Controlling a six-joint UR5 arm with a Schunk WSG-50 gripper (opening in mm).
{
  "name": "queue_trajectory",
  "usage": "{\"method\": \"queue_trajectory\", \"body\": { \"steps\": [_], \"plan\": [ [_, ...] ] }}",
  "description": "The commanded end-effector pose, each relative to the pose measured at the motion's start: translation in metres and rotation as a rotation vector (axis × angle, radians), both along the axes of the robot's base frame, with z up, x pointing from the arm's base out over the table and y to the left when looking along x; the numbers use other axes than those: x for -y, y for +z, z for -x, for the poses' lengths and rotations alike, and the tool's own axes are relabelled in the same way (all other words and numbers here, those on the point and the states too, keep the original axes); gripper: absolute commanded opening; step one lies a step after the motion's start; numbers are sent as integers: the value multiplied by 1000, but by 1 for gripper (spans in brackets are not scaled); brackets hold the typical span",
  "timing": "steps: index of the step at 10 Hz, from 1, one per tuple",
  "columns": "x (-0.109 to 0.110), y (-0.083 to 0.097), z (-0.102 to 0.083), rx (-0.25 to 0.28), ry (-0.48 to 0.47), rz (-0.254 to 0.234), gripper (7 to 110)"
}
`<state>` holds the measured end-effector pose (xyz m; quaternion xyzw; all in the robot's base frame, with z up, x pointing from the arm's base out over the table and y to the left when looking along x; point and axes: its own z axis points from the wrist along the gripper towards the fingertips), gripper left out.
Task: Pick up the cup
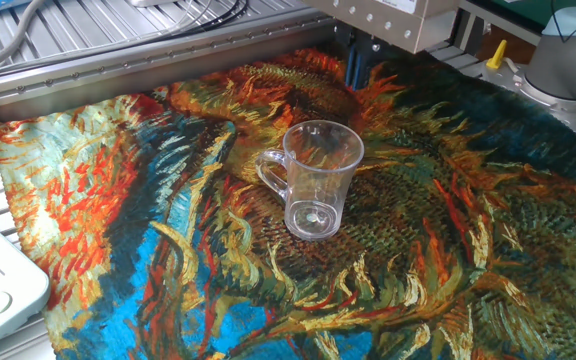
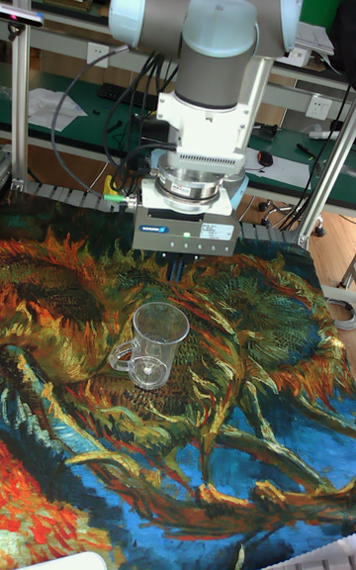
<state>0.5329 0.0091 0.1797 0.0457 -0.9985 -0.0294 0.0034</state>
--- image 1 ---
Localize yellow plastic handle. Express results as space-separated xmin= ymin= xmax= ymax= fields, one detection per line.
xmin=485 ymin=38 xmax=509 ymax=71

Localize grey Schunk gripper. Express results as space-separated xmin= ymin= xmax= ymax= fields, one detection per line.
xmin=300 ymin=0 xmax=462 ymax=90

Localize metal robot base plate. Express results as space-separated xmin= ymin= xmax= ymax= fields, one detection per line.
xmin=477 ymin=62 xmax=576 ymax=151

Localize thick grey cable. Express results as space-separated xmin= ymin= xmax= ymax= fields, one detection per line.
xmin=0 ymin=0 xmax=47 ymax=81

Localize sunflower painting cloth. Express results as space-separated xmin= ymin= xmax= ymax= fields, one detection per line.
xmin=0 ymin=47 xmax=576 ymax=360

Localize clear plastic cup with handle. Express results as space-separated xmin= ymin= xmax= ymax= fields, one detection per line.
xmin=254 ymin=119 xmax=366 ymax=242

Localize aluminium table rail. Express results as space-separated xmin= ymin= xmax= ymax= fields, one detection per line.
xmin=0 ymin=10 xmax=339 ymax=124

